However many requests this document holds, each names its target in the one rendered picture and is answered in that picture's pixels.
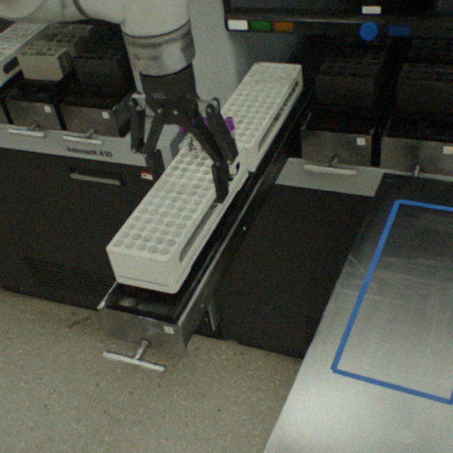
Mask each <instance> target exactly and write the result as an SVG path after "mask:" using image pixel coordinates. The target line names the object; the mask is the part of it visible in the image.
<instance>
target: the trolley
mask: <svg viewBox="0 0 453 453"><path fill-rule="evenodd" d="M264 453H453V182H452V181H445V180H431V178H424V177H417V176H410V175H403V174H396V173H383V175H382V177H381V181H380V182H379V184H378V187H377V189H376V191H375V194H374V196H373V198H372V202H371V204H369V207H368V209H367V212H366V214H365V217H364V220H363V223H362V225H361V227H360V229H358V231H357V236H356V238H355V241H354V242H353V244H352V248H351V250H350V252H349V254H348V255H347V258H346V261H345V263H344V265H343V268H342V271H341V274H340V276H339V278H337V281H336V283H335V285H334V289H333V292H332V294H331V296H330V298H329V301H328V304H327V305H326V308H325V309H324V311H323V315H322V317H321V319H320V322H319V325H318V328H317V330H316V332H314V335H313V337H312V339H311V343H310V345H309V348H308V350H307V352H306V355H305V357H304V359H303V362H302V363H301V365H300V369H299V371H298V373H297V375H296V379H295V382H294V384H293V386H292V388H291V389H290V391H289V393H288V397H287V399H286V402H285V404H284V406H283V409H282V412H281V414H280V416H279V417H278V419H277V423H276V425H275V427H274V429H273V433H272V436H271V438H270V440H269V443H267V445H266V447H265V452H264Z"/></svg>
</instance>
